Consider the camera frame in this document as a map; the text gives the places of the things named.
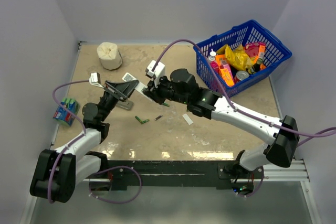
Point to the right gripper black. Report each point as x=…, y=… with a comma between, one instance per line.
x=154, y=93

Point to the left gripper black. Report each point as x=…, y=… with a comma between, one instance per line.
x=128, y=87

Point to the white remote control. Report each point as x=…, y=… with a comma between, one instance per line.
x=140, y=86

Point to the white battery cover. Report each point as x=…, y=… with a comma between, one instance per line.
x=187, y=119

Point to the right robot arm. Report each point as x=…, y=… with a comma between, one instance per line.
x=181, y=87

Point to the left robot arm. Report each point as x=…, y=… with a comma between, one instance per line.
x=59, y=171

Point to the grey remote control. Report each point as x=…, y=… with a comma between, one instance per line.
x=127, y=105

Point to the white tissue roll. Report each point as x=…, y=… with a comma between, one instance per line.
x=109, y=55

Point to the white bottle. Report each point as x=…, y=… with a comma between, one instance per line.
x=212, y=56

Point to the orange box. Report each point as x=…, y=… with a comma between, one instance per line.
x=225, y=70

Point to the battery multipack blue green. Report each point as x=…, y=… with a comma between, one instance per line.
x=63, y=117

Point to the red soda can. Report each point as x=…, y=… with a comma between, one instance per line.
x=241, y=76

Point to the yellow snack bag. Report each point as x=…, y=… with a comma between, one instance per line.
x=237, y=58

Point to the dark glass bottle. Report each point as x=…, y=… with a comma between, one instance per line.
x=255, y=67

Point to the blue plastic basket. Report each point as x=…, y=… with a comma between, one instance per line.
x=251, y=31

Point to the orange tall carton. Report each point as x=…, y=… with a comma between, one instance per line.
x=261, y=50

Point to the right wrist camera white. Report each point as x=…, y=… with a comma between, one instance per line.
x=155, y=70

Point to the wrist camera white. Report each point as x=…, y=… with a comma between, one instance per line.
x=95, y=80
x=155, y=70

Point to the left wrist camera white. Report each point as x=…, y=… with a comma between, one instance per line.
x=95, y=80

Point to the black base frame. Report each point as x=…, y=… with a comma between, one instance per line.
x=217, y=174

